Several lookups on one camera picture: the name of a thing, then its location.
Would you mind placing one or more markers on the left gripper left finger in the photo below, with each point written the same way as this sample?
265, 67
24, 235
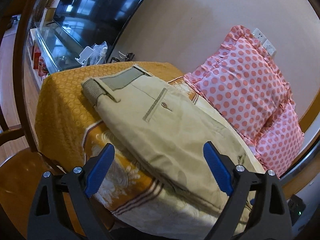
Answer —
49, 218

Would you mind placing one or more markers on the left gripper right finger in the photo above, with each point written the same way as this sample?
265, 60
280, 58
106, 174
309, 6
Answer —
269, 217

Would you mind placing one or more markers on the beige khaki pants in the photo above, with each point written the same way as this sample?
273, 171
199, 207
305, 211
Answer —
165, 131

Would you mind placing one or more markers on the wooden chair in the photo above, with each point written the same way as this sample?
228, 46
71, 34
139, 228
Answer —
20, 138

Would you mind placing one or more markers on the pink polka dot pillow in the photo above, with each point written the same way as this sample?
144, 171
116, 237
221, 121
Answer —
280, 141
242, 82

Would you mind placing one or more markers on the yellow patterned bedspread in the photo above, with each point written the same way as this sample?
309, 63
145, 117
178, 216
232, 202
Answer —
70, 131

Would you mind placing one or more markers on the clear plastic bag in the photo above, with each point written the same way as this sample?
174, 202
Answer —
99, 53

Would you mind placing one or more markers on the white plastic stand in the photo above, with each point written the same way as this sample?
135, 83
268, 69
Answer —
84, 55

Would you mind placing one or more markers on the glass top tv cabinet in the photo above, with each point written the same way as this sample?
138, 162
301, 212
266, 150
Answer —
55, 48

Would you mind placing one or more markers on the black flat screen television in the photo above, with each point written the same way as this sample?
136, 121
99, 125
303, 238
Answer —
92, 22

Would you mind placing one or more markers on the wooden bed headboard frame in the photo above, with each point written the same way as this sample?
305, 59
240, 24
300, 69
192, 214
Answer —
305, 166

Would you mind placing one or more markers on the white wall socket plate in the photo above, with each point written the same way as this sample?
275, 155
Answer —
269, 48
259, 35

